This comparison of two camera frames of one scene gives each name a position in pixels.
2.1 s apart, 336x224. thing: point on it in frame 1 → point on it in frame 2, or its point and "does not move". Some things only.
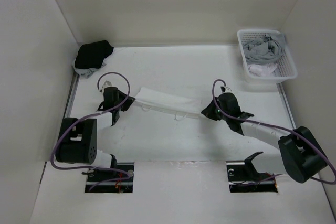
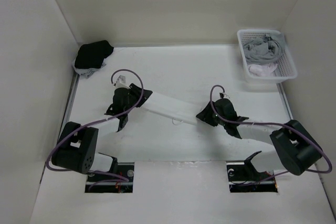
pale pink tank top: [263, 70] does not move
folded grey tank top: [87, 73] does not move
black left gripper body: [124, 107] → [134, 95]
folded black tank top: [91, 55] does not move
